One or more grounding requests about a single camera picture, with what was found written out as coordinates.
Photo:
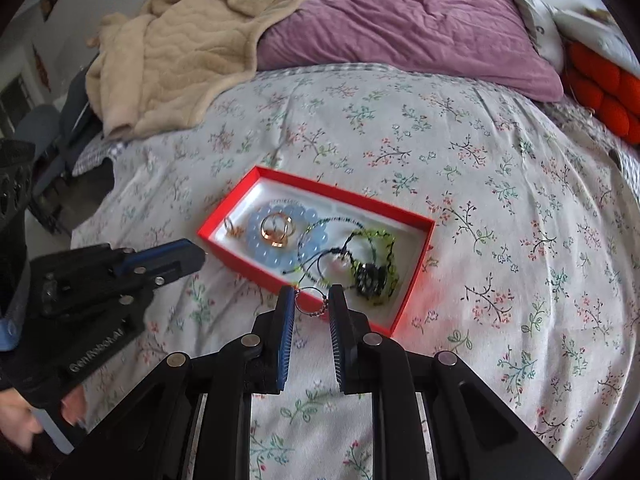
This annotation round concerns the purple quilted pillow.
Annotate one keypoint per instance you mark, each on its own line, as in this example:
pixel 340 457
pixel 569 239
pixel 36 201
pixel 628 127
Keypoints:
pixel 480 39

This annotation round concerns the white patterned pillow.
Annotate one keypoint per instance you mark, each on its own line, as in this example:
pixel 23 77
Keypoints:
pixel 548 26

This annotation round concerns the red cardboard jewelry box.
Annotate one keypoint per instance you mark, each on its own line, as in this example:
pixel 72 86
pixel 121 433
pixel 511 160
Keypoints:
pixel 312 235

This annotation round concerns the dark chair beside bed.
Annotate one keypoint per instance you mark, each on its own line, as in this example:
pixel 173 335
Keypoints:
pixel 59 137

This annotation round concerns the beige fleece blanket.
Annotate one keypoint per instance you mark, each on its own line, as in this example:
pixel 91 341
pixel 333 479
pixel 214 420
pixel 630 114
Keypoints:
pixel 161 70

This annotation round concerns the person's left hand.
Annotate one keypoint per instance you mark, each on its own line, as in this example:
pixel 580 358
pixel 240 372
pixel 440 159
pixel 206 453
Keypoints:
pixel 19 426

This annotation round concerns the orange plush toy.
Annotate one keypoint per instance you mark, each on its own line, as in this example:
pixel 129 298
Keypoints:
pixel 610 92

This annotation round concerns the floral white bed sheet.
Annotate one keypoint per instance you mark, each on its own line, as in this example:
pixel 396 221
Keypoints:
pixel 458 215

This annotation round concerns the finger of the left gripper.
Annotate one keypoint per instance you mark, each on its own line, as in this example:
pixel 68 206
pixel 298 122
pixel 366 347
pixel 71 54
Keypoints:
pixel 168 264
pixel 136 259

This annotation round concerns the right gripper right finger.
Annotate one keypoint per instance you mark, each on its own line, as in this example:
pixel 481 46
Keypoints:
pixel 432 416

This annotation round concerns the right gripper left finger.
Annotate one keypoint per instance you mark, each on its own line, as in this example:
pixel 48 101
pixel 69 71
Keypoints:
pixel 191 415

